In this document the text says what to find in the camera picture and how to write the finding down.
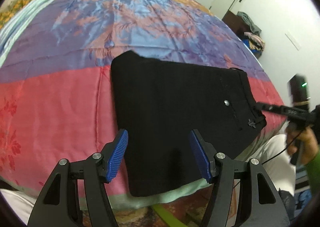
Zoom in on black pants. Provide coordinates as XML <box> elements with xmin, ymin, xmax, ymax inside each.
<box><xmin>111</xmin><ymin>51</ymin><xmax>266</xmax><ymax>197</ymax></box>

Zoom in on green sleeve forearm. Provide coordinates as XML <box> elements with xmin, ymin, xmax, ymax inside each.
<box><xmin>306</xmin><ymin>151</ymin><xmax>319</xmax><ymax>217</ymax></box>

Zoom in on person right hand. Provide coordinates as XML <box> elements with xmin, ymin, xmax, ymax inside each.
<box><xmin>285</xmin><ymin>124</ymin><xmax>319</xmax><ymax>165</ymax></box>

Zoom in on white trousers leg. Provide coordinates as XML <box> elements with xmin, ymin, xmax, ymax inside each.
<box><xmin>236</xmin><ymin>134</ymin><xmax>296</xmax><ymax>195</ymax></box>

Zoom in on pile of clothes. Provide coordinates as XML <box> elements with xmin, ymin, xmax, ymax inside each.
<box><xmin>237</xmin><ymin>11</ymin><xmax>265</xmax><ymax>58</ymax></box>

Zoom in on patterned floor rug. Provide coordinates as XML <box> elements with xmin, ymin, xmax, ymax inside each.
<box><xmin>82</xmin><ymin>186</ymin><xmax>238</xmax><ymax>227</ymax></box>

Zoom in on dark wooden side table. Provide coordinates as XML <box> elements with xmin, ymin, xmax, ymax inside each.
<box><xmin>222</xmin><ymin>10</ymin><xmax>251</xmax><ymax>40</ymax></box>

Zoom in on colourful striped bedspread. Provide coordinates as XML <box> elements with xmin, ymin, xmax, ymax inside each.
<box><xmin>0</xmin><ymin>0</ymin><xmax>287</xmax><ymax>211</ymax></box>

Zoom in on blue striped bed sheet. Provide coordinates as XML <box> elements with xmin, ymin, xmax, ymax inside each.
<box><xmin>1</xmin><ymin>0</ymin><xmax>54</xmax><ymax>67</ymax></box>

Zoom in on black cable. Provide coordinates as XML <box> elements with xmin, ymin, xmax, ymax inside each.
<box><xmin>232</xmin><ymin>126</ymin><xmax>304</xmax><ymax>192</ymax></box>

